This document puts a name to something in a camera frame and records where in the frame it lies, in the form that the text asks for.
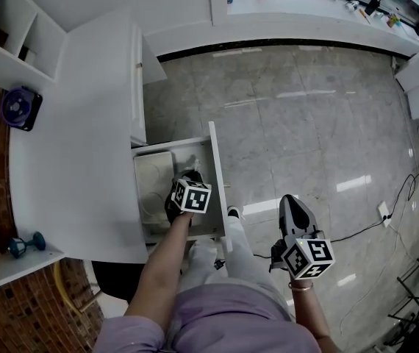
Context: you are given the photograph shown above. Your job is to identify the person's grey trousers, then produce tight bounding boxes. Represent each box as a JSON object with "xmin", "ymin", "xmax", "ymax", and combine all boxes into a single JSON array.
[{"xmin": 187, "ymin": 215, "xmax": 292, "ymax": 321}]

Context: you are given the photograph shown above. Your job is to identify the purple black fan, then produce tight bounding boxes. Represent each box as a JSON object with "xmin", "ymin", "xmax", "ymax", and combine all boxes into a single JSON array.
[{"xmin": 0, "ymin": 86, "xmax": 44, "ymax": 132}]

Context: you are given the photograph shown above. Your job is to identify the person's purple shirt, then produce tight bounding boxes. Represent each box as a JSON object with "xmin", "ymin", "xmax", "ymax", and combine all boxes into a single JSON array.
[{"xmin": 94, "ymin": 283, "xmax": 326, "ymax": 353}]

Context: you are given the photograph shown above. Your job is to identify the person's left forearm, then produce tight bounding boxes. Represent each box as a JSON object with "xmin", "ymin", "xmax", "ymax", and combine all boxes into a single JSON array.
[{"xmin": 124, "ymin": 211, "xmax": 196, "ymax": 331}]

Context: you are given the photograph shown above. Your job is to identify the person's right forearm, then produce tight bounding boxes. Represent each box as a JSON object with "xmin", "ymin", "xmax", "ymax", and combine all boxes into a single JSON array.
[{"xmin": 288, "ymin": 280, "xmax": 332, "ymax": 340}]

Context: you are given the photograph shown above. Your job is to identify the yellow hoop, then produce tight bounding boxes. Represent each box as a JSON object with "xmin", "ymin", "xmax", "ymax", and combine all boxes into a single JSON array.
[{"xmin": 52, "ymin": 261, "xmax": 101, "ymax": 314}]

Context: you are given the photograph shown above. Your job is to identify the white item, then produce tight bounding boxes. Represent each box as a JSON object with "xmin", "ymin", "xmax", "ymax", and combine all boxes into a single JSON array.
[{"xmin": 184, "ymin": 154, "xmax": 204, "ymax": 173}]

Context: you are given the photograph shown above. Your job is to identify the black floor cable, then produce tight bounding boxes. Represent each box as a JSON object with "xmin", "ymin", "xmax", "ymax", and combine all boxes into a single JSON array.
[{"xmin": 329, "ymin": 167, "xmax": 419, "ymax": 243}]

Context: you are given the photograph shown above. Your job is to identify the black chair seat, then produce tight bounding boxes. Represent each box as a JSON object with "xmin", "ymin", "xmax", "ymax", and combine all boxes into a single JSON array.
[{"xmin": 91, "ymin": 259, "xmax": 148, "ymax": 303}]

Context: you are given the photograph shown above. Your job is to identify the white drawer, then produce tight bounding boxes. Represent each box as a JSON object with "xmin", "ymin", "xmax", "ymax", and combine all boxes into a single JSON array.
[{"xmin": 131, "ymin": 121, "xmax": 234, "ymax": 253}]

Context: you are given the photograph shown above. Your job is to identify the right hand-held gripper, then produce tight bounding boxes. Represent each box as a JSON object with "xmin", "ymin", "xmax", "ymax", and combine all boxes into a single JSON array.
[{"xmin": 269, "ymin": 193, "xmax": 336, "ymax": 281}]

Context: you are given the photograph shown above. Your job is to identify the white flat box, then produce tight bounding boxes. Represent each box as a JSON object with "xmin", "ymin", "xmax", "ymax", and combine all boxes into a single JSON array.
[{"xmin": 133, "ymin": 151, "xmax": 176, "ymax": 232}]

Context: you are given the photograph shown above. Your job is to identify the white power strip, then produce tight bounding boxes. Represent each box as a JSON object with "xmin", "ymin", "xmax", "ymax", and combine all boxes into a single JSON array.
[{"xmin": 377, "ymin": 201, "xmax": 393, "ymax": 228}]

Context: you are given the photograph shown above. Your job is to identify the pink bracelet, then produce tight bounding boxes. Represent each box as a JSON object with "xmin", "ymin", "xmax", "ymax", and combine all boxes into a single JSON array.
[{"xmin": 287, "ymin": 280, "xmax": 314, "ymax": 293}]

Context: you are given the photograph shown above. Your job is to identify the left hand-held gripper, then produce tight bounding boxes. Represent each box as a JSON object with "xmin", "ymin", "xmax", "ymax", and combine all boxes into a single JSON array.
[{"xmin": 164, "ymin": 171, "xmax": 212, "ymax": 225}]

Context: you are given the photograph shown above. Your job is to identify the white thin cable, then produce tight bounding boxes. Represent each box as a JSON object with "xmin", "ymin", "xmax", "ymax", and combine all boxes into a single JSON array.
[{"xmin": 340, "ymin": 221, "xmax": 418, "ymax": 336}]

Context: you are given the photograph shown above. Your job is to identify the teal dumbbell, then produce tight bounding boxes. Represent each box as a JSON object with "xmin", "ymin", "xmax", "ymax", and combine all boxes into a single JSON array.
[{"xmin": 8, "ymin": 231, "xmax": 46, "ymax": 260}]

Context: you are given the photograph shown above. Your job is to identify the white drawer cabinet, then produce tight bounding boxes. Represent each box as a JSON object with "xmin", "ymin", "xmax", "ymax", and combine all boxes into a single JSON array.
[{"xmin": 129, "ymin": 22, "xmax": 168, "ymax": 147}]

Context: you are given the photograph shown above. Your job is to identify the white open shelf unit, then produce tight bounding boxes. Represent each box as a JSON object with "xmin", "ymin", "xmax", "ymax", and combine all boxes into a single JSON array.
[{"xmin": 0, "ymin": 0, "xmax": 68, "ymax": 85}]

